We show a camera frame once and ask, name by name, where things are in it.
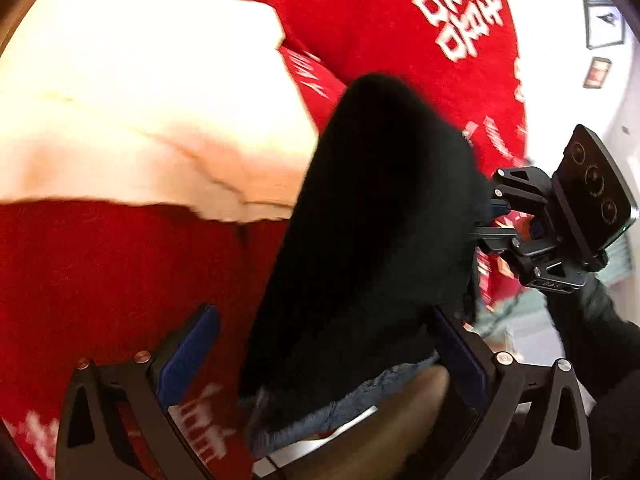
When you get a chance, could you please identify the black pants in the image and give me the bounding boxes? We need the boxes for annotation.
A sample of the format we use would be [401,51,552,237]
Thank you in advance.
[237,72,493,441]

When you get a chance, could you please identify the white framed wall picture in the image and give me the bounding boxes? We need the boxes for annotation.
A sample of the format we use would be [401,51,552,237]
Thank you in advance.
[584,0,628,51]

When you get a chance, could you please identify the person's right forearm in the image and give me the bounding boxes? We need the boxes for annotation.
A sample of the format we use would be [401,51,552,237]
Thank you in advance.
[544,272,640,480]

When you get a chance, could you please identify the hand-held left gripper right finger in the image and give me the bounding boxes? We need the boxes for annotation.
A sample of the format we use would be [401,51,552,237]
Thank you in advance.
[430,305,593,480]

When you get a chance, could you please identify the small red wall picture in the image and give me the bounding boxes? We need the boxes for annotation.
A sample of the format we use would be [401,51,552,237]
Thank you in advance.
[582,56,612,90]

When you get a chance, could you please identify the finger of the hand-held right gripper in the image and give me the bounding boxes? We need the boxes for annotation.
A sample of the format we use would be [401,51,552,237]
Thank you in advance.
[470,224,533,261]
[492,166,553,211]

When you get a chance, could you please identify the white cloth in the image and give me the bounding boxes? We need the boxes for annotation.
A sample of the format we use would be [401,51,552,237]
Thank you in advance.
[0,0,321,224]

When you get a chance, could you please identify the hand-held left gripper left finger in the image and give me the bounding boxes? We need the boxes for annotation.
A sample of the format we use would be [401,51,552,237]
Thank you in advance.
[54,302,222,480]

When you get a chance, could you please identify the red printed blanket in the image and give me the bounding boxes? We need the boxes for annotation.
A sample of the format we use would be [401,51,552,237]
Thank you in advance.
[0,0,531,480]

